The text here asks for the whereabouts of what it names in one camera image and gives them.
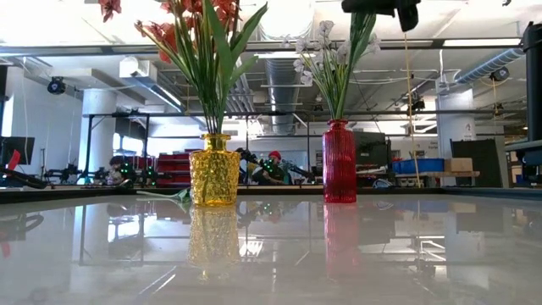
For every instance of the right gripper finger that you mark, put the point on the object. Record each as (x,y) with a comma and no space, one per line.
(408,19)

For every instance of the red ribbed glass vase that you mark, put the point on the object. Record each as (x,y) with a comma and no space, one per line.
(339,169)

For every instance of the yellow glass vase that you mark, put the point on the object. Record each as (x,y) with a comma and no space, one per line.
(214,178)

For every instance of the black ceiling spotlight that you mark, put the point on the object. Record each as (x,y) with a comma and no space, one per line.
(56,86)
(500,74)

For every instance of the black screen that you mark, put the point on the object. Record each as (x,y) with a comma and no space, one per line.
(372,148)

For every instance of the blue plastic bin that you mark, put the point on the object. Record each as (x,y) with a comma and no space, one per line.
(427,165)

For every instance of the cardboard box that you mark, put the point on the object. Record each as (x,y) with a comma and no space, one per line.
(459,164)

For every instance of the black panel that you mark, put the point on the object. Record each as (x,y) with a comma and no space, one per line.
(491,161)

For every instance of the person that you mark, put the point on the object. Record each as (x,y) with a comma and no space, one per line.
(116,169)
(275,169)

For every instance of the red bin stack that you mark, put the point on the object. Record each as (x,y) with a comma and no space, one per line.
(173,169)

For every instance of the black monitor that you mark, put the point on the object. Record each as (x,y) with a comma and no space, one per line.
(27,144)

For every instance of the blue insulated duct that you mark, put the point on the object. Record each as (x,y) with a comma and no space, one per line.
(491,65)

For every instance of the silver ventilation duct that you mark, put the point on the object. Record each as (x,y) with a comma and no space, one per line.
(283,97)

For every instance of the black post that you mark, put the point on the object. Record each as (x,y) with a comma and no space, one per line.
(534,84)

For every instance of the white ventilation duct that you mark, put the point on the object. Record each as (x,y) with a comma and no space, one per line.
(144,78)

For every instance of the black aluminium table frame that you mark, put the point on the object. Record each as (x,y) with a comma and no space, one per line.
(84,195)

